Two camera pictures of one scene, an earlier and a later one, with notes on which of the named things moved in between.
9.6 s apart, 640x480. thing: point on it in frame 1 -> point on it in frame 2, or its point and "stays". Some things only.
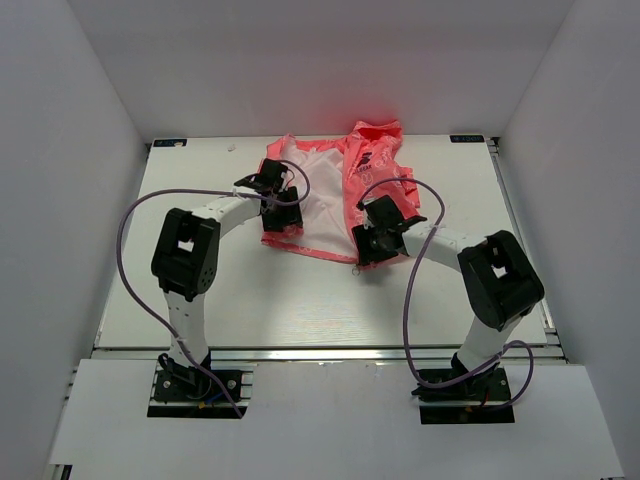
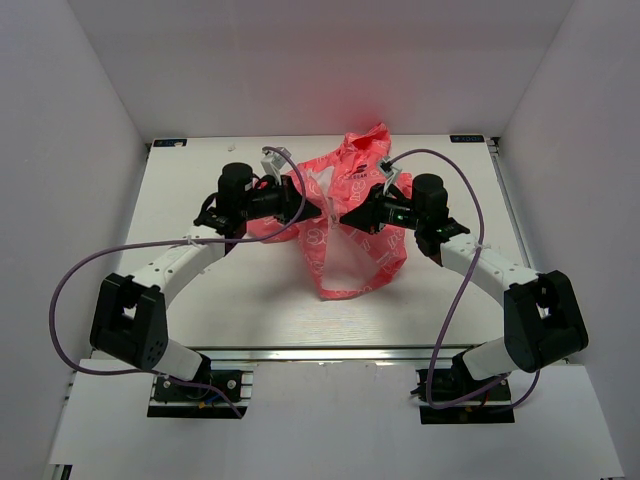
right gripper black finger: x=371 y=245 -> x=360 y=217
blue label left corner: x=169 y=143 stays
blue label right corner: x=467 y=138 stays
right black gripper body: x=380 y=230 -> x=390 y=211
